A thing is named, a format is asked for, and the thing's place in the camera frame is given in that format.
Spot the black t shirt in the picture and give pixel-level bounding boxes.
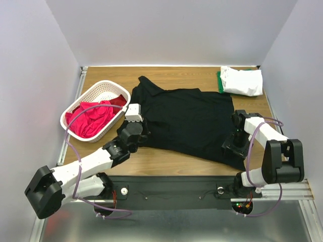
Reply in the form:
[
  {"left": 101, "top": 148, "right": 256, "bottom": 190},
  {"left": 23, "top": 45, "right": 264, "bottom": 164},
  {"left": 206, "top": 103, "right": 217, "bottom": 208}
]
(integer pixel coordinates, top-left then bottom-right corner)
[{"left": 130, "top": 76, "right": 245, "bottom": 171}]

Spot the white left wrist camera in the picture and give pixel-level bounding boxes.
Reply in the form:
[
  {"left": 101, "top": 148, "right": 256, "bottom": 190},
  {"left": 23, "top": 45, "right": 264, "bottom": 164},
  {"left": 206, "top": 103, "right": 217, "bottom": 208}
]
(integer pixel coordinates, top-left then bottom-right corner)
[{"left": 125, "top": 103, "right": 143, "bottom": 122}]

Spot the purple cable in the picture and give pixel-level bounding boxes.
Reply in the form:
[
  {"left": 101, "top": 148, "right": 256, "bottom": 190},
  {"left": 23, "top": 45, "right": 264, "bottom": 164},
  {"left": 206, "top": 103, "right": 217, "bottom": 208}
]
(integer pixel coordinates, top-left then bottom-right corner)
[
  {"left": 236, "top": 117, "right": 285, "bottom": 218},
  {"left": 65, "top": 105, "right": 133, "bottom": 219}
]

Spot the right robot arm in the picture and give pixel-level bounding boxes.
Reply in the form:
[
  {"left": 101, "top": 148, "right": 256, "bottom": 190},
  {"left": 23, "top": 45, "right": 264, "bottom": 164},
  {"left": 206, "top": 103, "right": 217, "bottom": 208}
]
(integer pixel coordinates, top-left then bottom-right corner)
[{"left": 222, "top": 110, "right": 305, "bottom": 197}]

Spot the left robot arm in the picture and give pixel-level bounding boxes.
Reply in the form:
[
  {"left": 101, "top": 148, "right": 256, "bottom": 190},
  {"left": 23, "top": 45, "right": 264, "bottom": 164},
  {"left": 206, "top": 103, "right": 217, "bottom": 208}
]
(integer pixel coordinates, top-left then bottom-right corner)
[{"left": 24, "top": 119, "right": 150, "bottom": 219}]

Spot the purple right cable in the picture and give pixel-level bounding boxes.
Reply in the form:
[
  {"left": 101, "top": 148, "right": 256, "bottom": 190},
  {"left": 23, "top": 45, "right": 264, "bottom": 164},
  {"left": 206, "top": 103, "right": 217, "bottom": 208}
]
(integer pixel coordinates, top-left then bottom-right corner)
[{"left": 236, "top": 117, "right": 285, "bottom": 218}]

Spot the white folded t shirt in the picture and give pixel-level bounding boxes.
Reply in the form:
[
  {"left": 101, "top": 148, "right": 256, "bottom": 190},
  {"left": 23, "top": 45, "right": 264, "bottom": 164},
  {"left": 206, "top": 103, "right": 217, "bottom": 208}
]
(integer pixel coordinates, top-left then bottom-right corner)
[{"left": 218, "top": 66, "right": 263, "bottom": 97}]

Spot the green folded t shirt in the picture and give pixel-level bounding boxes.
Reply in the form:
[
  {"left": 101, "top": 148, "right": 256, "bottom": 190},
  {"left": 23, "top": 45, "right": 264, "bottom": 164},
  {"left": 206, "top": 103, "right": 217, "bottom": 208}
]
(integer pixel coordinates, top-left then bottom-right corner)
[{"left": 217, "top": 66, "right": 252, "bottom": 96}]

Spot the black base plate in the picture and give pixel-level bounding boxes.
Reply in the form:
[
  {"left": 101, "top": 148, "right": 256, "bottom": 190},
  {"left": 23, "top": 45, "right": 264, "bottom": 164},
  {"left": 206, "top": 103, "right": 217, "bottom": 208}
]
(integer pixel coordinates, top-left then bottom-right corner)
[{"left": 83, "top": 175, "right": 263, "bottom": 211}]

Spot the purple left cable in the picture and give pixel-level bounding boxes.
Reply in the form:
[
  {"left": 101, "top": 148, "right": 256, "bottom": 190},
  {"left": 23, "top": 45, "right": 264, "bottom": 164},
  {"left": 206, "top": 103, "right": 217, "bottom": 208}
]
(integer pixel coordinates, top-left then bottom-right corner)
[{"left": 65, "top": 105, "right": 133, "bottom": 219}]

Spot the pink t shirt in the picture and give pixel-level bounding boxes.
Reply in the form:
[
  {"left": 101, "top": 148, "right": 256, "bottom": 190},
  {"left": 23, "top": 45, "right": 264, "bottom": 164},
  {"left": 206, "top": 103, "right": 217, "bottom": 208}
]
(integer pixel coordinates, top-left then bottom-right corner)
[{"left": 65, "top": 100, "right": 120, "bottom": 139}]

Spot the dark red t shirt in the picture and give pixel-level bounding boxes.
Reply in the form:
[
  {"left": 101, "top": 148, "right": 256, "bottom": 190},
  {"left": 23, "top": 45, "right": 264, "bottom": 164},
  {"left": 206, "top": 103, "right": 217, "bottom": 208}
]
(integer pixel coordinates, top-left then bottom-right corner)
[{"left": 110, "top": 94, "right": 127, "bottom": 114}]

